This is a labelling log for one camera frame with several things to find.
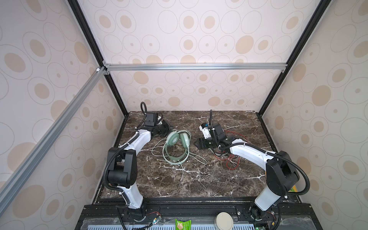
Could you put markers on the white round cap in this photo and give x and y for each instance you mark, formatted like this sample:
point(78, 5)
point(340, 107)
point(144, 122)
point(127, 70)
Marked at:
point(223, 221)

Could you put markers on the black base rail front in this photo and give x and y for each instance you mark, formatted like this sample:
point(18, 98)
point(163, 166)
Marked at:
point(161, 214)

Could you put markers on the black corner frame post left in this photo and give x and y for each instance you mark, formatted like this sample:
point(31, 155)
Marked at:
point(90, 38)

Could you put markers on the silver aluminium rail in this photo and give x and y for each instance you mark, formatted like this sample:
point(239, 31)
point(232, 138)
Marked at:
point(199, 67)
point(27, 167)

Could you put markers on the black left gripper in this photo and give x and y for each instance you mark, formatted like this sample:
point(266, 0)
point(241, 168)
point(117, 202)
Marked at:
point(167, 128)

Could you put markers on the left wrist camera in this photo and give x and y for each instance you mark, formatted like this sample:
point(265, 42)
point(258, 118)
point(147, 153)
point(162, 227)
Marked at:
point(151, 119)

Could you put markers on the yellow green snack bag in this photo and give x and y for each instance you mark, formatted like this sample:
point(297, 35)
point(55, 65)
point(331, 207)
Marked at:
point(293, 189)

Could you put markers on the black corner frame post right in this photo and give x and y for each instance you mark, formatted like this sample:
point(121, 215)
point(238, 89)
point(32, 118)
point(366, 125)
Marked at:
point(309, 29)

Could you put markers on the silver aluminium rail left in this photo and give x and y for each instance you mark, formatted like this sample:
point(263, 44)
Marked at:
point(27, 167)

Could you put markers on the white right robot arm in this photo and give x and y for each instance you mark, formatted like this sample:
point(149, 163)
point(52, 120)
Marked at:
point(283, 176)

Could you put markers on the silver aluminium rail back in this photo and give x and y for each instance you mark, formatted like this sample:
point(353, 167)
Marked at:
point(199, 67)

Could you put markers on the green snack packet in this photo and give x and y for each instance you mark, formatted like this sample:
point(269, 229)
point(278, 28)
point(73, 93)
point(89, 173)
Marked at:
point(183, 225)

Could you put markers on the white black red-cable headphones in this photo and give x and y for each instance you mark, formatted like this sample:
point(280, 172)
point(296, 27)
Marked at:
point(232, 161)

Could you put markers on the black corner frame post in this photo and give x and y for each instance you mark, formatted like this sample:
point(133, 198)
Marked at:
point(90, 38)
point(309, 29)

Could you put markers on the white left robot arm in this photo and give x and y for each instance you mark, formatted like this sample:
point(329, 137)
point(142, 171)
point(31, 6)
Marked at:
point(121, 171)

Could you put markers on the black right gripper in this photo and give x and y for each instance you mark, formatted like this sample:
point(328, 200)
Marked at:
point(201, 141)

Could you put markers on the mint green headphones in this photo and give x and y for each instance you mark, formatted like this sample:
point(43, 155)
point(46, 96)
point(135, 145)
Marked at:
point(175, 149)

